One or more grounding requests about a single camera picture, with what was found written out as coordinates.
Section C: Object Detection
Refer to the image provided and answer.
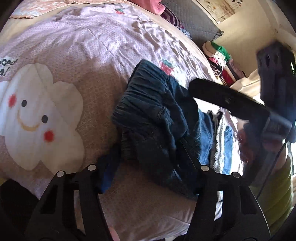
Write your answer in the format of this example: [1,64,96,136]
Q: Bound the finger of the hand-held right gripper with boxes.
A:
[188,78,270,121]

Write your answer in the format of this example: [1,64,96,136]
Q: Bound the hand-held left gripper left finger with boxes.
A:
[24,159,117,241]

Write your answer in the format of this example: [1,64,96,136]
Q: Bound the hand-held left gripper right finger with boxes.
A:
[180,138,271,241]

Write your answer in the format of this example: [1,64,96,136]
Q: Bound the blue denim lace-trimmed pants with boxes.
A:
[112,59,234,200]

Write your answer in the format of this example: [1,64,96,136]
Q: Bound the person's left hand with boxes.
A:
[108,225,121,241]

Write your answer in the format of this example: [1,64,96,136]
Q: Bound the person's right hand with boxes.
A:
[238,126,262,167]

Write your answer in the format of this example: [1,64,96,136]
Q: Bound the stack of folded clothes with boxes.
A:
[202,40,247,85]

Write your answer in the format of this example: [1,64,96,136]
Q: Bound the pink cloud-print bedspread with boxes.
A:
[0,0,246,235]

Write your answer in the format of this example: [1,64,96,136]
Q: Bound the blue floral cloth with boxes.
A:
[180,26,193,39]

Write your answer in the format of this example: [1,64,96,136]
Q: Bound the grey padded headboard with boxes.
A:
[161,0,225,47]

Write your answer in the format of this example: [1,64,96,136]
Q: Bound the person's yellow-green clothing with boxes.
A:
[259,157,295,232]

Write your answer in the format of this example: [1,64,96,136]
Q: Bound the purple striped cloth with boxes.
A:
[160,6,186,30]

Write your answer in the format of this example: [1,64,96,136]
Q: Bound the pink pillow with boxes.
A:
[128,0,165,15]

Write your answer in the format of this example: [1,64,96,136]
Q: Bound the pink cartoon printed blanket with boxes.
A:
[0,0,243,235]

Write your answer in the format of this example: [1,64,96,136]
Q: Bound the pink floral quilted pad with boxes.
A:
[10,0,130,19]

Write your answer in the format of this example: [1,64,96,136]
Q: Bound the black cable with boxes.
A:
[256,136,293,200]

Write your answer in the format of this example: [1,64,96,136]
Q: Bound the tree wall painting panel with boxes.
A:
[202,0,246,24]

